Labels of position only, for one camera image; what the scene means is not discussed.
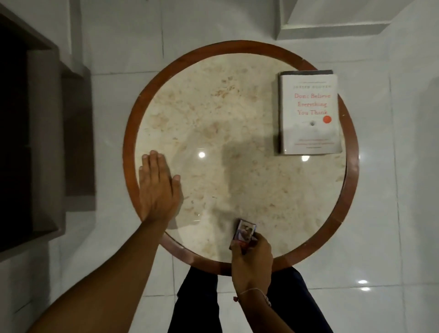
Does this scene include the person's right hand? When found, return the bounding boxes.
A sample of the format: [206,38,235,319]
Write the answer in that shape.
[230,232,274,296]

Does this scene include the person's left hand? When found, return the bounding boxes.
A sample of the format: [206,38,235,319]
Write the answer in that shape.
[139,150,182,225]

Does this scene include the small printed matchbox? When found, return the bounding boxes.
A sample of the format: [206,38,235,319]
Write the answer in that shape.
[229,219,257,254]

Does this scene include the person's left forearm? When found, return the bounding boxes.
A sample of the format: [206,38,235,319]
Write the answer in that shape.
[26,218,170,333]

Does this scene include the person's right forearm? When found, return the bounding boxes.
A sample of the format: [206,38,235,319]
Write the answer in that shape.
[235,287,297,333]

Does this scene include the person's dark trousers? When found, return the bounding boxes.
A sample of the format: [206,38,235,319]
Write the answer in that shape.
[167,265,334,333]

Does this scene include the round marble wooden-rimmed table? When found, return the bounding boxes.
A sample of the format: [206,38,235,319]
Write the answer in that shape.
[122,40,359,276]

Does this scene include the white hardcover book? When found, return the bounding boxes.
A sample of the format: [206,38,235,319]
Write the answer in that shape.
[278,70,343,156]

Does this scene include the dark wooden cabinet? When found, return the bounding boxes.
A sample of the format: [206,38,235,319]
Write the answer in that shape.
[0,3,96,261]

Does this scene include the white string bracelet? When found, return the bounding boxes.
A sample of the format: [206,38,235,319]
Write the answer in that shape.
[233,288,272,307]

